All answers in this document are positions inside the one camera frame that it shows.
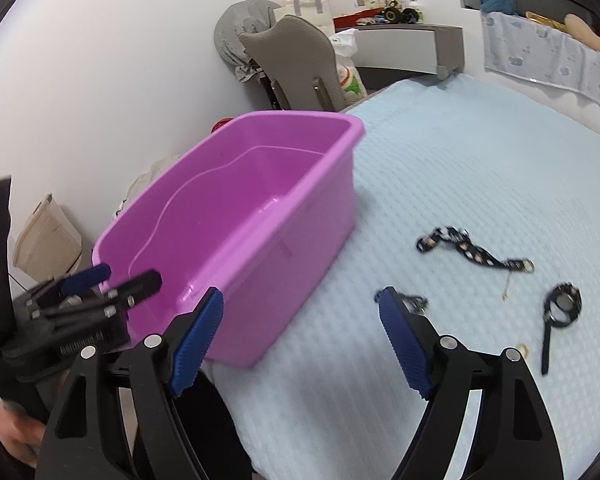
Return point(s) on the blue cloud print towel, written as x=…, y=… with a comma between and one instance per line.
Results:
x=545, y=55

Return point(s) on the white bottle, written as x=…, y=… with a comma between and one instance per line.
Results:
x=415, y=2

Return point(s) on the white plastic bag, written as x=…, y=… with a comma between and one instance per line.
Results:
x=352, y=80

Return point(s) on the person's left hand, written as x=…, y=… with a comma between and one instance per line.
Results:
x=17, y=435

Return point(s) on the brown teddy bear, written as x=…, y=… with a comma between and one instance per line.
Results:
x=595, y=35

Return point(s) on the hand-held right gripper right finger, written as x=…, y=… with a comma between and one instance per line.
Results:
x=405, y=345

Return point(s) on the black toy car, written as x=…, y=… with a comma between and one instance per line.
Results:
x=395, y=14

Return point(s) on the red flat box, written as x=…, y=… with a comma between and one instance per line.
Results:
x=355, y=19

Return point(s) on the black wrist watch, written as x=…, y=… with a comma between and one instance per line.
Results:
x=546, y=350

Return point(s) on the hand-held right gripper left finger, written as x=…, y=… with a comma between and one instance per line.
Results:
x=195, y=345

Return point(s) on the beige paper bag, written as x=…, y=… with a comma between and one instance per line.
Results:
x=45, y=245

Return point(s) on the grey chair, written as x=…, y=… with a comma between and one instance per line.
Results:
x=300, y=50

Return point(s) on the grey desk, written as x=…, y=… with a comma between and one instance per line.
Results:
x=405, y=42

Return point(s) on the grey cloth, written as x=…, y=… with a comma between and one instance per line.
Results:
x=235, y=30

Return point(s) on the purple plastic bin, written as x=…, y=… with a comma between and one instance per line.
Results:
x=260, y=185

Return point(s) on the white tote bag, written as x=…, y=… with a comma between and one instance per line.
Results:
x=305, y=12

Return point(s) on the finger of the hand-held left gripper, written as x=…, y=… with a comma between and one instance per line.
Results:
x=87, y=277
x=140, y=285

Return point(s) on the small gold pin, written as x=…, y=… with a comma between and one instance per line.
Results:
x=504, y=297

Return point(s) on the beige cloth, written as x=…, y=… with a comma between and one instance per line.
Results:
x=150, y=175

